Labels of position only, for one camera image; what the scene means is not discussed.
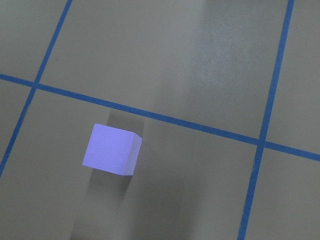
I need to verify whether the light blue foam block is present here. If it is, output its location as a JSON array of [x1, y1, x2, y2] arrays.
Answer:
[[81, 123, 143, 177]]

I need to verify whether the brown paper table cover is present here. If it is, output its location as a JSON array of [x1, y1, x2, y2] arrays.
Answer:
[[0, 0, 320, 240]]

